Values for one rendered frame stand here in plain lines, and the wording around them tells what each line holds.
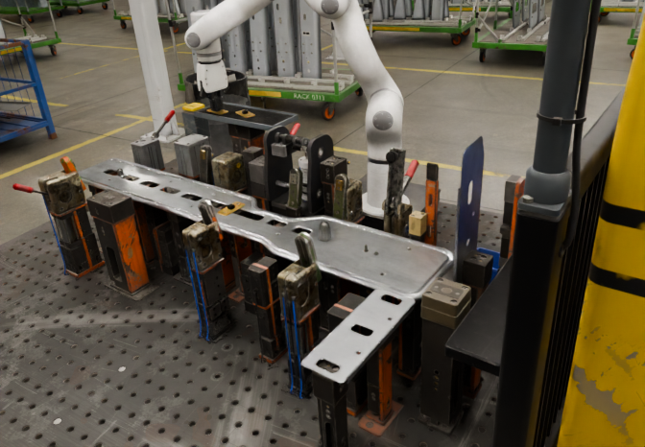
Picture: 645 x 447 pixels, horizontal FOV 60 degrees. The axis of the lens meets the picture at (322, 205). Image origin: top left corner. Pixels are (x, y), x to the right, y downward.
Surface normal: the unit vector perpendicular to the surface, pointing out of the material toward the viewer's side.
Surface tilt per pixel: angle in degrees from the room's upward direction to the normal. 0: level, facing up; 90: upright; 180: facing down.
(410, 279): 0
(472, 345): 0
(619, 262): 90
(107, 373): 0
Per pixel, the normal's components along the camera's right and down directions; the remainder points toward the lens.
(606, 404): -0.58, 0.40
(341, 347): -0.06, -0.89
